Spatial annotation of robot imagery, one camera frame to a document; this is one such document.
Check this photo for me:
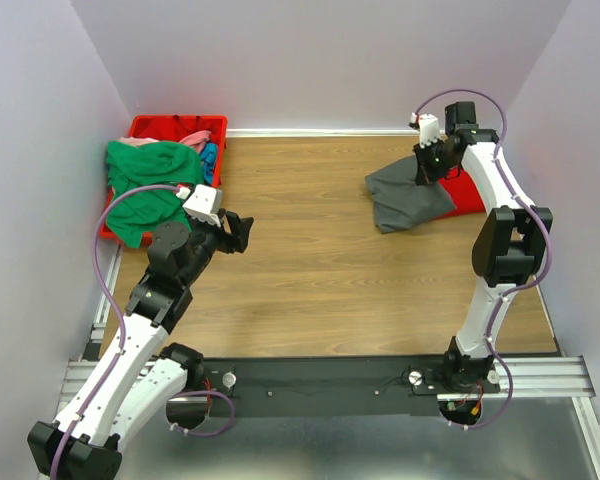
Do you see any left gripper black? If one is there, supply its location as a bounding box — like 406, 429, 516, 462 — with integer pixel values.
181, 207, 254, 287

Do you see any grey t shirt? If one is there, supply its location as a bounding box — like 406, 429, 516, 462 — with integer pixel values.
365, 156, 456, 234

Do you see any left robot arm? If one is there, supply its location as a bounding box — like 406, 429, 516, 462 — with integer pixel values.
27, 210, 254, 479

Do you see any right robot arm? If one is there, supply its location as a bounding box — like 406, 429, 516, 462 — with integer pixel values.
410, 101, 553, 392

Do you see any folded red t shirt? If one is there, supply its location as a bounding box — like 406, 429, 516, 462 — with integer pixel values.
440, 169, 485, 218

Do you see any blue t shirt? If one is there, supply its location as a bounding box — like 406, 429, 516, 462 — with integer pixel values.
199, 142, 219, 185

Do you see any pink t shirt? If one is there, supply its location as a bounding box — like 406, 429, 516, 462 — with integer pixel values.
117, 130, 211, 153

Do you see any green t shirt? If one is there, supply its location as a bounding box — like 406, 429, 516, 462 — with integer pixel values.
106, 141, 205, 248

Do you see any red plastic bin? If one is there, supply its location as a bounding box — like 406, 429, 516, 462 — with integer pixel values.
100, 115, 228, 246

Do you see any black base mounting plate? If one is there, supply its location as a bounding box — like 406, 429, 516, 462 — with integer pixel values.
164, 353, 501, 419

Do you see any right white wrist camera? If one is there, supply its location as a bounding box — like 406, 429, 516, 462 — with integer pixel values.
409, 113, 441, 148

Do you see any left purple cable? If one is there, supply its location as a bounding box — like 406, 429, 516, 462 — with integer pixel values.
47, 183, 191, 480

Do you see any aluminium frame rail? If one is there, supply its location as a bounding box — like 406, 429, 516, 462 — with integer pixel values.
37, 244, 600, 480

